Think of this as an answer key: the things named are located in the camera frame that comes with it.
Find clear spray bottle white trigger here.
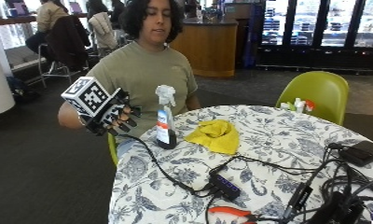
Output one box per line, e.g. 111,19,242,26
155,84,179,150

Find green plastic chair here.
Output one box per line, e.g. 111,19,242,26
107,132,120,168
274,70,350,126

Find white cube with black markers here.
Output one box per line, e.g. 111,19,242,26
60,76,115,119

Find the person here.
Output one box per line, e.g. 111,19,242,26
56,0,203,158

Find yellow cloth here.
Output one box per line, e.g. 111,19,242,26
183,119,241,156

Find dark bag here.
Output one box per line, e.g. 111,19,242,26
6,76,43,105

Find metal chair with dark jacket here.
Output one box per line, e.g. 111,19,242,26
36,15,92,89

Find white coat on chair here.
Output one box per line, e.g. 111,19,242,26
87,11,120,51

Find wooden round counter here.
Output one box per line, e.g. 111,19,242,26
168,18,240,78

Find black usb hub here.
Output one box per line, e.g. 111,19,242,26
208,173,242,202

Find wooden bar counter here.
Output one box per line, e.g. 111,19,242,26
0,12,89,28

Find red capped spray bottle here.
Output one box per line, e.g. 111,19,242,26
305,99,317,113

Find black glass door fridge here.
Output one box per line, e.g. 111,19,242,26
254,0,373,72

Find black flat power brick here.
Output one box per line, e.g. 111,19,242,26
338,140,373,167

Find black glove cable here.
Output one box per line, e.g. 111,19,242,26
115,133,215,198

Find orange handled pliers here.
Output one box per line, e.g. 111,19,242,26
208,205,258,224

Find black cable adapter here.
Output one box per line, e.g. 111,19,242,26
282,182,314,219

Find tangle of black cables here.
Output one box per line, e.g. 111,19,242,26
203,142,373,224

